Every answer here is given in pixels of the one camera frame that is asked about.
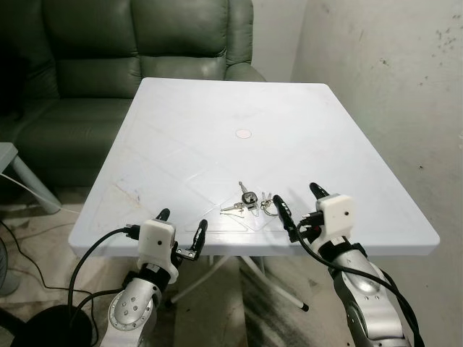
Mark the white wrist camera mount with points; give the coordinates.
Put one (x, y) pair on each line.
(155, 238)
(336, 213)

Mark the key bunch with black fob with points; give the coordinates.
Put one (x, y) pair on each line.
(249, 198)

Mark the white plastic folding table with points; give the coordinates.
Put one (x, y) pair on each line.
(217, 108)

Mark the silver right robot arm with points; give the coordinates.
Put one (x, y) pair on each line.
(369, 296)

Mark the round table hole cap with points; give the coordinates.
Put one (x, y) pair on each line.
(244, 133)

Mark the pale grey side table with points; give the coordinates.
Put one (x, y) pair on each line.
(29, 177)

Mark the dark green leather sofa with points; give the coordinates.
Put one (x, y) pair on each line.
(94, 36)

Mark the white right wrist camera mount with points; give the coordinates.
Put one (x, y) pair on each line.
(336, 213)

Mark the grey floor fan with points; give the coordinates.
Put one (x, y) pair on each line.
(7, 267)

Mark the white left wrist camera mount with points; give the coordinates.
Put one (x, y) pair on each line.
(155, 238)

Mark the black round floor object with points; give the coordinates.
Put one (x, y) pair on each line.
(43, 329)

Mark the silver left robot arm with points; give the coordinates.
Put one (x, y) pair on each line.
(134, 307)

